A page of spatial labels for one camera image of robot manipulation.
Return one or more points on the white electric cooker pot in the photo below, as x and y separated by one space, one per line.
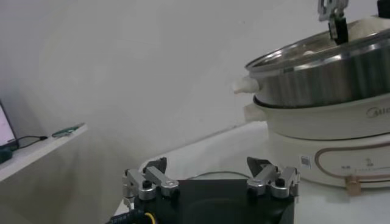
320 128

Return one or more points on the glass pot lid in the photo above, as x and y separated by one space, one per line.
219 173

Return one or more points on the laptop screen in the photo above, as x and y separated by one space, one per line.
4 128

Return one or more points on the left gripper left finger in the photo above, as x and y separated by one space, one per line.
146 182

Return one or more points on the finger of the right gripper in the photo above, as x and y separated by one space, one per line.
384 8
338 27

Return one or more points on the perforated steel steamer basket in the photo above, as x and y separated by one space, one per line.
320 82

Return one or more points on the white side table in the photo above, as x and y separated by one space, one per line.
36 152

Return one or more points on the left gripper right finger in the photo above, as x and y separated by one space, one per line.
274 182

